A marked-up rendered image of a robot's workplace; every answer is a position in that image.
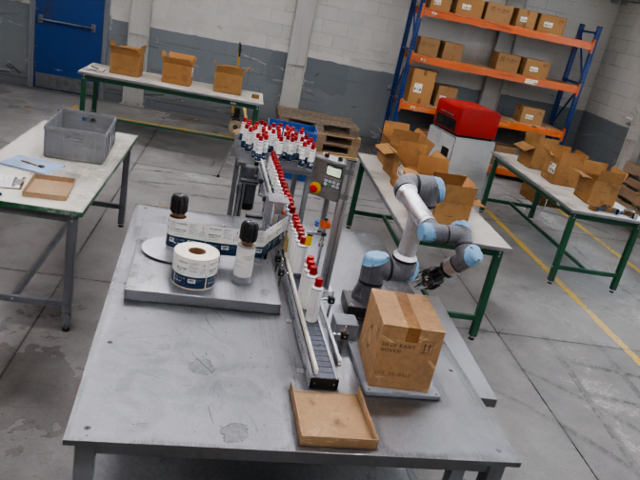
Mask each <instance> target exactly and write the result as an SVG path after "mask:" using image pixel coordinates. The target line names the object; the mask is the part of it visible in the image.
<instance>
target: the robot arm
mask: <svg viewBox="0 0 640 480"><path fill-rule="evenodd" d="M445 191H446V190H445V184H444V182H443V180H442V179H441V178H440V177H436V176H433V175H432V176H430V175H423V174H415V173H406V174H403V175H402V176H400V177H399V178H398V179H397V180H396V182H395V184H394V187H393V192H394V195H395V197H396V199H397V200H398V201H399V202H400V203H402V204H403V205H404V206H405V208H406V210H407V211H408V213H409V217H408V220H407V223H406V226H405V229H404V232H403V235H402V238H401V241H400V244H399V247H398V250H395V251H394V252H393V254H392V256H389V255H388V254H387V253H385V252H383V251H379V250H373V251H369V252H367V253H366V254H365V255H364V258H363V261H362V266H361V270H360V275H359V279H358V282H357V284H356V286H355V287H354V289H353V290H352V293H351V298H352V299H353V300H354V301H356V302H358V303H360V304H363V305H367V304H368V303H369V300H370V293H371V289H379V290H381V289H382V286H383V282H384V281H395V282H403V283H404V282H411V281H412V282H415V283H414V286H413V287H414V288H415V289H416V290H435V289H437V288H438V287H440V284H442V283H444V280H445V279H444V277H447V278H452V277H453V276H455V275H457V276H458V275H459V273H460V272H462V271H464V270H467V269H469V268H472V267H474V266H475V265H476V264H478V263H480V262H481V261H482V259H483V253H482V251H481V250H480V248H479V247H478V246H476V245H473V241H472V236H471V230H470V225H469V223H468V222H467V221H465V220H460V221H455V222H453V223H451V225H441V224H438V222H437V221H436V219H435V218H434V217H433V215H432V214H431V212H430V211H431V210H434V209H435V206H436V203H437V204H439V203H441V202H443V200H444V198H445ZM420 241H422V242H427V243H439V244H448V245H454V250H455V254H454V255H452V256H451V257H449V258H447V259H445V260H444V261H443V262H441V264H440V267H436V266H435V267H429V268H427V269H425V270H422V271H420V272H419V273H422V274H421V275H420V276H419V277H418V278H417V279H415V277H416V276H417V274H419V273H418V271H419V269H418V268H419V263H418V261H417V257H416V255H415V253H416V251H417V249H418V246H419V243H420ZM414 279H415V280H414ZM421 283H422V285H420V284H421ZM419 285H420V286H419Z"/></svg>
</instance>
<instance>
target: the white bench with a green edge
mask: <svg viewBox="0 0 640 480"><path fill-rule="evenodd" d="M47 122H48V120H43V121H42V122H40V123H39V124H38V125H36V126H35V127H33V128H32V129H30V130H28V131H27V132H25V133H24V134H22V135H21V136H19V137H18V138H16V139H15V140H14V141H12V142H11V143H9V144H8V145H6V146H5V147H4V148H2V149H0V161H3V160H6V159H9V158H12V157H13V156H16V155H19V154H21V155H25V156H28V157H33V158H37V159H41V160H45V161H49V162H53V163H57V164H61V165H65V167H64V168H62V169H60V170H57V171H55V172H52V173H50V174H48V175H53V176H60V177H68V178H76V179H75V185H74V187H73V189H72V191H71V193H70V196H69V198H68V200H67V201H56V200H48V199H39V198H31V197H23V196H22V190H23V188H24V187H25V186H26V185H27V184H28V182H29V180H30V179H31V178H32V176H33V175H34V174H35V173H34V172H30V171H25V170H19V169H15V168H11V167H7V166H2V165H0V174H3V175H11V176H22V177H26V180H25V183H24V185H23V188H22V189H21V190H14V189H2V188H0V192H2V195H1V196H0V212H3V213H9V214H16V215H23V216H29V217H36V218H43V219H49V220H56V221H63V222H66V223H65V224H64V226H63V227H62V228H61V229H60V231H58V232H57V234H56V235H55V236H54V238H53V239H52V240H51V242H50V243H49V245H48V246H47V247H46V248H45V250H44V251H43V252H42V254H41V255H40V256H39V258H38V259H37V260H36V261H35V263H34V264H33V265H32V267H31V268H30V269H29V271H28V272H27V273H26V275H25V276H24V277H23V279H22V280H21V281H20V282H19V284H18V285H17V286H16V288H15V289H14V290H13V291H12V293H6V292H0V300H3V301H11V302H18V303H26V304H34V305H43V306H52V307H60V308H62V315H61V327H63V328H62V331H64V332H67V331H70V325H71V314H72V306H73V304H72V299H73V285H74V270H75V255H76V241H77V227H78V221H79V219H78V217H83V216H84V214H85V213H86V211H87V210H88V209H89V207H90V205H93V206H98V207H105V208H112V209H119V212H118V223H117V224H120V225H118V227H119V228H123V227H124V226H123V225H124V223H125V215H126V208H127V207H126V205H127V194H128V183H129V174H130V154H131V148H132V147H133V145H134V144H135V142H136V141H137V140H138V135H133V134H127V133H122V132H116V133H115V140H114V144H113V147H112V148H111V150H110V153H109V155H108V156H107V159H106V160H105V162H104V163H103V165H96V164H90V163H83V162H76V161H70V160H63V159H55V158H48V157H45V156H44V155H43V154H44V133H45V131H44V125H45V124H46V123H47ZM122 161H123V169H122V181H121V191H120V202H119V204H116V203H110V202H104V201H97V200H95V198H96V197H97V196H98V194H99V193H100V191H101V190H102V189H103V188H104V187H105V185H106V184H107V183H108V181H109V180H110V178H111V177H112V175H113V174H114V172H115V171H116V170H117V168H118V167H119V165H120V164H121V162H122ZM122 224H123V225H122ZM66 232H67V235H66V251H65V267H64V284H63V299H55V298H47V297H38V296H30V295H22V294H20V293H21V292H22V290H23V289H24V288H25V286H26V285H27V284H28V282H29V281H30V280H31V278H32V277H33V275H34V274H35V273H36V272H37V271H38V270H39V268H40V267H41V265H42V264H43V263H44V261H45V260H46V259H47V257H48V256H49V255H50V253H51V252H52V250H53V249H54V248H55V246H56V245H57V243H58V242H59V241H60V239H61V238H62V237H63V235H64V234H65V233H66Z"/></svg>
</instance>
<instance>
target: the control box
mask: <svg viewBox="0 0 640 480"><path fill-rule="evenodd" d="M324 156H325V153H321V154H318V155H316V156H315V160H314V165H313V170H312V175H311V180H310V185H316V187H317V191H316V192H311V191H310V189H309V193H310V194H313V195H316V196H319V197H322V198H325V199H328V200H331V201H333V202H336V203H338V201H339V199H340V192H341V188H342V183H343V179H344V175H345V172H346V164H345V159H343V163H340V162H337V160H338V157H336V156H332V155H330V158H325V157H324ZM328 163H329V164H332V165H334V166H337V167H341V168H343V172H342V177H341V179H337V178H334V177H331V176H328V175H326V169H327V164H328ZM324 177H325V178H329V179H331V180H334V181H337V182H340V183H341V185H340V189H339V190H335V189H332V188H329V187H326V186H323V181H324Z"/></svg>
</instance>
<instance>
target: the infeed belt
mask: <svg viewBox="0 0 640 480"><path fill-rule="evenodd" d="M288 277H289V280H290V276H289V275H288ZM293 279H294V282H295V286H296V289H297V292H298V289H299V284H300V279H301V276H300V277H297V276H293ZM290 287H291V290H292V286H291V282H290ZM292 294H293V290H292ZM293 298H294V302H295V306H296V309H297V313H298V317H299V321H300V325H301V329H302V332H303V335H304V339H305V343H306V347H307V351H308V355H309V359H310V353H309V349H308V345H307V342H306V338H305V334H304V331H303V327H302V323H301V319H300V316H299V312H298V308H297V305H296V301H295V297H294V294H293ZM306 325H307V328H308V332H309V336H310V341H311V345H312V348H313V352H314V356H315V359H316V363H317V367H318V373H317V374H315V373H314V370H313V366H312V363H311V360H310V365H311V368H312V372H313V376H314V378H319V379H332V380H336V377H335V374H334V371H333V367H332V364H331V361H330V356H329V353H328V350H327V347H326V343H325V340H324V337H323V334H322V331H321V328H320V325H319V322H318V319H317V321H316V323H314V324H310V323H308V322H306Z"/></svg>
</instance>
